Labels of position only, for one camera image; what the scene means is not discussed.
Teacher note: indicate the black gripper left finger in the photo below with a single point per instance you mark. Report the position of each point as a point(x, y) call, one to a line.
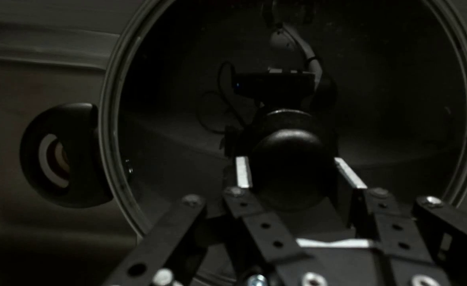
point(260, 223)

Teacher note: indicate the round glass lid black knob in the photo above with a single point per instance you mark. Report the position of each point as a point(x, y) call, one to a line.
point(292, 159)

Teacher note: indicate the black cooking pot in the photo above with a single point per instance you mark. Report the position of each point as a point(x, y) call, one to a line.
point(80, 185)

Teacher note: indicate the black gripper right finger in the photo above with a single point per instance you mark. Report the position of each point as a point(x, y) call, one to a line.
point(398, 223)

